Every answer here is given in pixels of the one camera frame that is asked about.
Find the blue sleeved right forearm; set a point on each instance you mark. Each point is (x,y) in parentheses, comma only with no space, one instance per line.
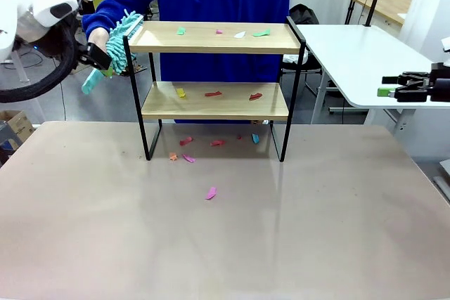
(109,8)

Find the person's right hand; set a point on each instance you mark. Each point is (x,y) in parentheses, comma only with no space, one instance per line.
(98,37)

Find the long green paper scrap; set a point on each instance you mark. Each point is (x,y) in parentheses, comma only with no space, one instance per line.
(262,33)

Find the wooden background desk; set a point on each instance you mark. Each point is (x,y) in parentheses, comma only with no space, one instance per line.
(393,6)

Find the orange paper scrap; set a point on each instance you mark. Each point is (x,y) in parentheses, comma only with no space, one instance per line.
(172,156)

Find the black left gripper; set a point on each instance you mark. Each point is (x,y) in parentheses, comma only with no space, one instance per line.
(49,40)

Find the blue paper scrap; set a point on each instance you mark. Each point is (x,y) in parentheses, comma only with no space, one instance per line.
(255,138)

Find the yellow paper scrap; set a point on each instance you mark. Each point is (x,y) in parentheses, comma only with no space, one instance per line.
(180,92)

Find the brown cardboard box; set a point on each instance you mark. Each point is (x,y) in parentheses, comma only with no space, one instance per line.
(19,124)

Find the two-tier wood metal shelf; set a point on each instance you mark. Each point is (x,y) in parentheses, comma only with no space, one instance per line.
(211,48)

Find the teal microfiber duster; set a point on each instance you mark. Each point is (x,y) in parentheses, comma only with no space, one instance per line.
(119,43)

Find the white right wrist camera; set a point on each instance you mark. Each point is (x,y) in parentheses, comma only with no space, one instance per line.
(446,44)

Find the white metal base frame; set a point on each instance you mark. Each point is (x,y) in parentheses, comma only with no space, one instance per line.
(443,187)

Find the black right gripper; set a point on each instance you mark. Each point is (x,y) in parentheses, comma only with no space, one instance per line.
(441,85)

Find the white paper scrap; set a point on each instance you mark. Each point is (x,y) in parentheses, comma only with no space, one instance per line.
(239,34)

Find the white crumpled bag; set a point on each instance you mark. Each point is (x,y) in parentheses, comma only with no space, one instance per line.
(295,57)

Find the white side table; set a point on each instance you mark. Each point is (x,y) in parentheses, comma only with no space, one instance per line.
(351,54)

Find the black office chair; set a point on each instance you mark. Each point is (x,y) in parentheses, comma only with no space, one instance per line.
(302,13)

